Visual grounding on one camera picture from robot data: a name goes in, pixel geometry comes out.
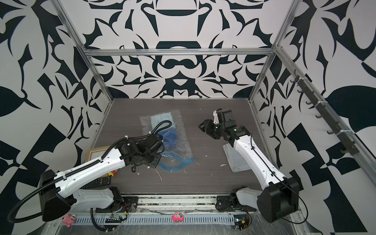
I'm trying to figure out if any blue towel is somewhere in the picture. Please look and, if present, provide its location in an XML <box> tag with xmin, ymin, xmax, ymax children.
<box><xmin>158</xmin><ymin>128</ymin><xmax>177</xmax><ymax>149</ymax></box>

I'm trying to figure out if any light teal towel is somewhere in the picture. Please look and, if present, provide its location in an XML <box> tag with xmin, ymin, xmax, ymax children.
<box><xmin>150</xmin><ymin>112</ymin><xmax>176</xmax><ymax>129</ymax></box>

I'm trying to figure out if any clear vacuum bag blue zip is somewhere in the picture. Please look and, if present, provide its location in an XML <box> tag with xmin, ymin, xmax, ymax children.
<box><xmin>140</xmin><ymin>109</ymin><xmax>194</xmax><ymax>172</ymax></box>

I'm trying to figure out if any grey towel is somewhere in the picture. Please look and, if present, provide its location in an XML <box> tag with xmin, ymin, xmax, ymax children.
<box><xmin>222</xmin><ymin>144</ymin><xmax>251</xmax><ymax>172</ymax></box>

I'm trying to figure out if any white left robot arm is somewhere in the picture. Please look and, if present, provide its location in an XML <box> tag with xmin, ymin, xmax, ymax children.
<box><xmin>39</xmin><ymin>134</ymin><xmax>164</xmax><ymax>221</ymax></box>

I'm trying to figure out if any red yellow toy figure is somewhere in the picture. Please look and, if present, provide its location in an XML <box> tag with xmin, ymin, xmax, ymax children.
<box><xmin>108</xmin><ymin>169</ymin><xmax>118</xmax><ymax>177</ymax></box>

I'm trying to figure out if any black remote control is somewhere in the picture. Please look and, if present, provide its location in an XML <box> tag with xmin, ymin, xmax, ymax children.
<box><xmin>80</xmin><ymin>176</ymin><xmax>112</xmax><ymax>190</ymax></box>

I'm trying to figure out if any green circuit board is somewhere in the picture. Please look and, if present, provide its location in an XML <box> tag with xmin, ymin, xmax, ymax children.
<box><xmin>235</xmin><ymin>216</ymin><xmax>253</xmax><ymax>231</ymax></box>

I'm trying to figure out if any pink plush toy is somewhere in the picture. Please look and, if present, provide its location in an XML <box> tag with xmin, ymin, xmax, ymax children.
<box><xmin>61</xmin><ymin>214</ymin><xmax>76</xmax><ymax>228</ymax></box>

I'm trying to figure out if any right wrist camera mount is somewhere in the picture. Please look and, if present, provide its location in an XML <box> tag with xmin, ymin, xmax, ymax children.
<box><xmin>213</xmin><ymin>108</ymin><xmax>222</xmax><ymax>124</ymax></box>

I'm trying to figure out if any wooden picture frame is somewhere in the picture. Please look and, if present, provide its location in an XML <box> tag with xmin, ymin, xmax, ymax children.
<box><xmin>84</xmin><ymin>146</ymin><xmax>109</xmax><ymax>163</ymax></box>

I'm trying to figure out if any pink toy on rail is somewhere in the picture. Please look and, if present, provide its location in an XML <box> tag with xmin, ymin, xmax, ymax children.
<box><xmin>171</xmin><ymin>211</ymin><xmax>184</xmax><ymax>222</ymax></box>

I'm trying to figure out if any black corrugated cable conduit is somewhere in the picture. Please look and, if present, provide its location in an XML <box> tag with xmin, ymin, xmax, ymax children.
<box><xmin>7</xmin><ymin>119</ymin><xmax>173</xmax><ymax>224</ymax></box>

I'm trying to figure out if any white slotted cable duct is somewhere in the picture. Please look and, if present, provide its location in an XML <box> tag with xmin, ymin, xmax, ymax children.
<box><xmin>71</xmin><ymin>213</ymin><xmax>236</xmax><ymax>226</ymax></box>

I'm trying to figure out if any grey wall hook rack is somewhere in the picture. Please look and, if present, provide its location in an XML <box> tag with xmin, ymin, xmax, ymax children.
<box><xmin>292</xmin><ymin>75</ymin><xmax>363</xmax><ymax>156</ymax></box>

